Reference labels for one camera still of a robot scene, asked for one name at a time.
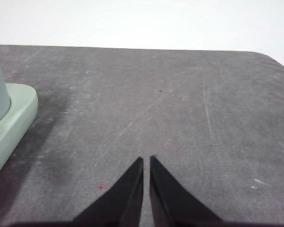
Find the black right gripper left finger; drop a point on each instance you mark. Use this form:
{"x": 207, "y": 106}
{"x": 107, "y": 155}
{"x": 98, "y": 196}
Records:
{"x": 125, "y": 198}

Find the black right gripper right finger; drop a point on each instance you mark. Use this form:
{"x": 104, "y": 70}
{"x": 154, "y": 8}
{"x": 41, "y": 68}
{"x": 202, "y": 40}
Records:
{"x": 172, "y": 201}

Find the green breakfast machine base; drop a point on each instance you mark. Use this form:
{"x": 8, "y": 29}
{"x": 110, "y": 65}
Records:
{"x": 11, "y": 127}

